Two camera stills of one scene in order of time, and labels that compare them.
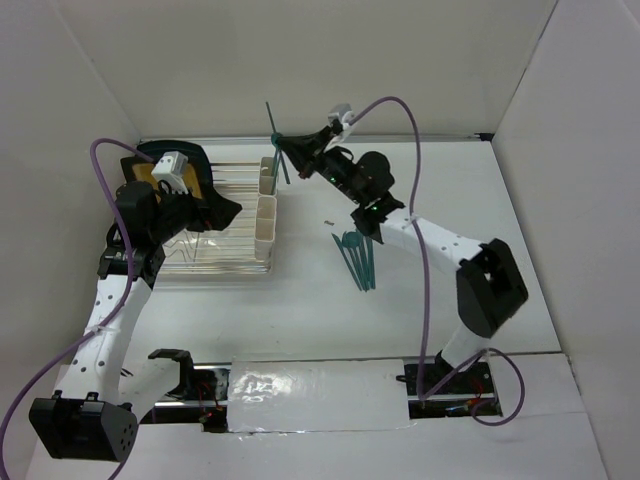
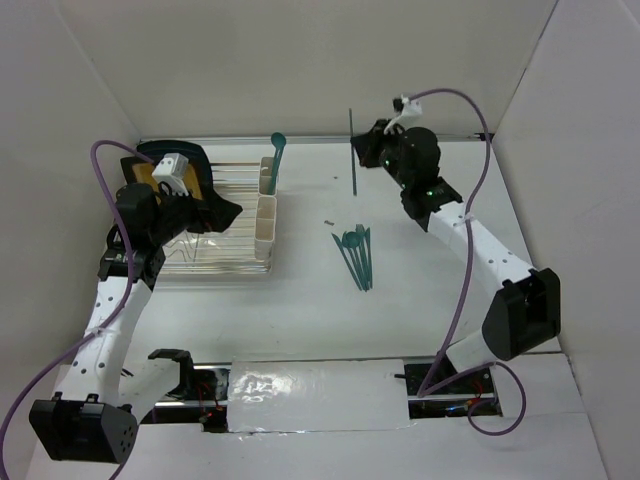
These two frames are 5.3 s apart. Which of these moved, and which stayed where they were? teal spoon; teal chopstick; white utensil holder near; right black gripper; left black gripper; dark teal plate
Moved: right black gripper; teal chopstick
Stayed: white utensil holder near; teal spoon; left black gripper; dark teal plate
